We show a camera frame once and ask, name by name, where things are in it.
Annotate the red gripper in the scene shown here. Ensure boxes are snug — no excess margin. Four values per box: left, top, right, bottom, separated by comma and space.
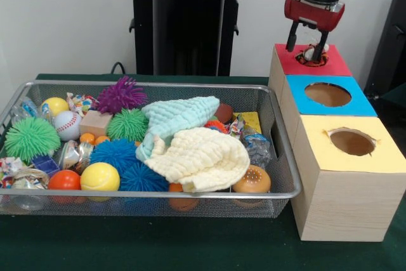
284, 0, 346, 62

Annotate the orange striped plush tiger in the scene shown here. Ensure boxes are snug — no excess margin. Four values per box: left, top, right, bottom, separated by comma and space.
296, 44, 331, 67

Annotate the mint green cloth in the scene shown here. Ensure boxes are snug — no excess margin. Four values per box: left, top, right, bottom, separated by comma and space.
135, 95, 221, 161

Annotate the cream cloth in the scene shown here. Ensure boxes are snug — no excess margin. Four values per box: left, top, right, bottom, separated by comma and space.
145, 126, 251, 193

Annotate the wooden box with three holes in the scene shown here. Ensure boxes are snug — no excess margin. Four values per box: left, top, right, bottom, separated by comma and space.
268, 43, 406, 242

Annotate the silver mesh bin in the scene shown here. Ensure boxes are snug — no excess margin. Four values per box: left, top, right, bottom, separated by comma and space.
0, 79, 302, 218

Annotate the black upright panel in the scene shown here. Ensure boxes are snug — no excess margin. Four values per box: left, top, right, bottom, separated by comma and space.
363, 0, 406, 97

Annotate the dark green table cloth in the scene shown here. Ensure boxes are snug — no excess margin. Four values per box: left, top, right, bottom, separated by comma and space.
0, 73, 406, 271
372, 90, 406, 119

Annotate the toy burger bun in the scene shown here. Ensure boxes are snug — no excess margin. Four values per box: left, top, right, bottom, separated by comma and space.
231, 164, 272, 193

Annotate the purple spiky ball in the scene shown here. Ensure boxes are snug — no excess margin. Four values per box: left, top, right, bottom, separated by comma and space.
94, 76, 149, 115

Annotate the small green spiky ball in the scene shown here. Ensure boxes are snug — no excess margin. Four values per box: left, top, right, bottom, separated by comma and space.
107, 108, 150, 142

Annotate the blue spiky ball with eyes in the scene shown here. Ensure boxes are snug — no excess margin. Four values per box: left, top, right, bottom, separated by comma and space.
90, 138, 140, 170

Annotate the wooden block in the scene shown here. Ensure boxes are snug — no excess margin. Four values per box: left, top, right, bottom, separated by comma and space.
79, 110, 114, 138

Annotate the large yellow ball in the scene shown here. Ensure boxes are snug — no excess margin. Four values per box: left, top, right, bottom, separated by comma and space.
80, 162, 121, 192

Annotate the white baseball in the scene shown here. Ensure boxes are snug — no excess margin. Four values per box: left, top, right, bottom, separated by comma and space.
53, 111, 82, 142

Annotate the large green spiky ball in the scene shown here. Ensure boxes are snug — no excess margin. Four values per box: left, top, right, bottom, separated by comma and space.
4, 117, 61, 164

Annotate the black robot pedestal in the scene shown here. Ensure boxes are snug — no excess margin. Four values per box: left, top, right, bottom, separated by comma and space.
122, 0, 255, 77

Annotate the black cable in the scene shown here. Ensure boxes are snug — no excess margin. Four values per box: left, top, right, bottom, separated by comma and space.
110, 61, 126, 75

